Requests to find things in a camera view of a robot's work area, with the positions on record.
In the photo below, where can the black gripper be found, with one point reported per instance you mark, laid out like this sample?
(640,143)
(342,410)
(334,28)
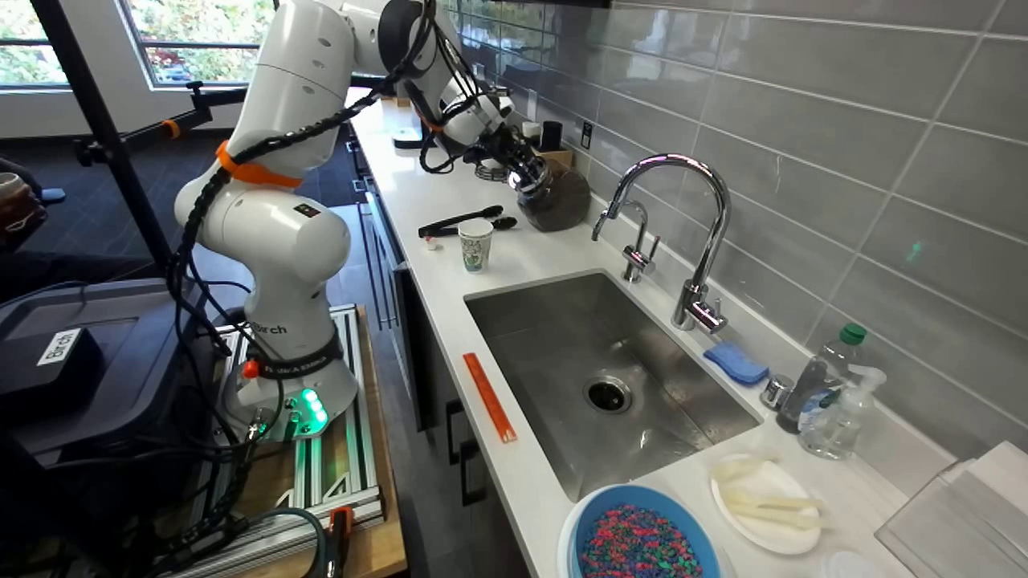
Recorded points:
(515,155)

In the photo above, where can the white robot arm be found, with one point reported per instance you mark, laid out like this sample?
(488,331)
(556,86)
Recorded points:
(249,200)

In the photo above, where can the black utensil on counter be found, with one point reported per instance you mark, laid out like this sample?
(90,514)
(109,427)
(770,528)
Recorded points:
(496,217)

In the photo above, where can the white paper cup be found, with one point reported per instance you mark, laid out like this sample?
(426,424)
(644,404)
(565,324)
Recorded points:
(476,242)

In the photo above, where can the small chrome faucet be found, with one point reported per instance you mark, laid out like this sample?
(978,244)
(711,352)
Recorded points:
(640,252)

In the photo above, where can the orange strip on counter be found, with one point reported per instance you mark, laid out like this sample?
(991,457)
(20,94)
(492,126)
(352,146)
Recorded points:
(488,398)

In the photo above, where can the stainless steel sink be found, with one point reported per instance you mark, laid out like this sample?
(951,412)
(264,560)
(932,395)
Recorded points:
(603,384)

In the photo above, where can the blue sponge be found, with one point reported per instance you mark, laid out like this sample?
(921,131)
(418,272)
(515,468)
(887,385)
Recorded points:
(738,363)

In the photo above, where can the white plate under bowl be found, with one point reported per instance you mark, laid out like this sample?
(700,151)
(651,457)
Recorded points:
(565,541)

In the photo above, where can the black tripod pole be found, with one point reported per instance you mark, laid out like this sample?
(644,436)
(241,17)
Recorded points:
(106,143)

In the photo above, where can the blue bowl of beads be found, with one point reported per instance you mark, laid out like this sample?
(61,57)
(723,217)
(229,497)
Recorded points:
(636,534)

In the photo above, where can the clear soap bottle green cap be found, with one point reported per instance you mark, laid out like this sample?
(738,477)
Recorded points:
(831,404)

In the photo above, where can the small white dish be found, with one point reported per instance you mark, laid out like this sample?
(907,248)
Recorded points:
(767,504)

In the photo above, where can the black plastic bin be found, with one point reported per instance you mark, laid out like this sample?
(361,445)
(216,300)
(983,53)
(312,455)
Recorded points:
(99,374)

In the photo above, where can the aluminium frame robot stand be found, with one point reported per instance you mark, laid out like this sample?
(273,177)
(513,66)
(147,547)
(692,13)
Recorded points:
(322,504)

